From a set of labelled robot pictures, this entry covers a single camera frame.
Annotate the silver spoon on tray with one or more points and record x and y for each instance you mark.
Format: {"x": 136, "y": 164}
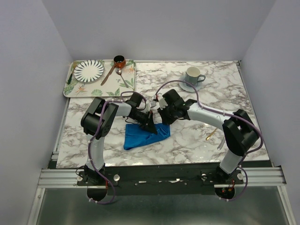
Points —
{"x": 119, "y": 72}

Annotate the aluminium frame rail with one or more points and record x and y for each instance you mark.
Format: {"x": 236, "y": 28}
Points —
{"x": 167, "y": 174}

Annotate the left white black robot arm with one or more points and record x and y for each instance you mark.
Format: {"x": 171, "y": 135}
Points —
{"x": 99, "y": 117}

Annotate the gold spoon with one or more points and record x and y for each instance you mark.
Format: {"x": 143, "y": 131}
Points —
{"x": 211, "y": 134}

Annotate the silver utensil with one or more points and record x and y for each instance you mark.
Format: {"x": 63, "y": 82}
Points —
{"x": 221, "y": 144}

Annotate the brown ceramic pot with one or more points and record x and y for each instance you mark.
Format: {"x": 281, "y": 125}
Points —
{"x": 119, "y": 61}

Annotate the grey blue mug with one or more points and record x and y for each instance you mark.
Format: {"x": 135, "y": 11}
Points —
{"x": 194, "y": 76}

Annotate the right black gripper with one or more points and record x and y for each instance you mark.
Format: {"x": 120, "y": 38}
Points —
{"x": 165, "y": 120}

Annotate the dark green handled utensil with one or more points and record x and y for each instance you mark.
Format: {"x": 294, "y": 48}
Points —
{"x": 70, "y": 77}

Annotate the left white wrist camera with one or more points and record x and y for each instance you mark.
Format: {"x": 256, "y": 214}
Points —
{"x": 149, "y": 106}

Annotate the wooden handled knife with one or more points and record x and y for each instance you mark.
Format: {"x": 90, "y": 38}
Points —
{"x": 107, "y": 76}

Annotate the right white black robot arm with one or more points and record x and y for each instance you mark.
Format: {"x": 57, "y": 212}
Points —
{"x": 239, "y": 131}

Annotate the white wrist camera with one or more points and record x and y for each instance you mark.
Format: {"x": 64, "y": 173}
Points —
{"x": 162, "y": 102}
{"x": 149, "y": 106}

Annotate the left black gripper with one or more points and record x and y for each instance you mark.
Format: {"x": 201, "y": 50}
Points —
{"x": 147, "y": 124}

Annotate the blue satin napkin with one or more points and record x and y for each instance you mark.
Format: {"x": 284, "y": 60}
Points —
{"x": 137, "y": 137}

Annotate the floral serving tray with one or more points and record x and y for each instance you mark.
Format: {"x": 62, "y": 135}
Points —
{"x": 113, "y": 87}

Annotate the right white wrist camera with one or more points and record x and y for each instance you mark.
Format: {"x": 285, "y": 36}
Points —
{"x": 162, "y": 102}

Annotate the striped white blue plate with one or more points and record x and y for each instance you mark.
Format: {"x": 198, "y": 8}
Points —
{"x": 88, "y": 71}

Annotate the grey blue saucer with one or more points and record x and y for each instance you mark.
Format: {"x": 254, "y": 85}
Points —
{"x": 187, "y": 88}

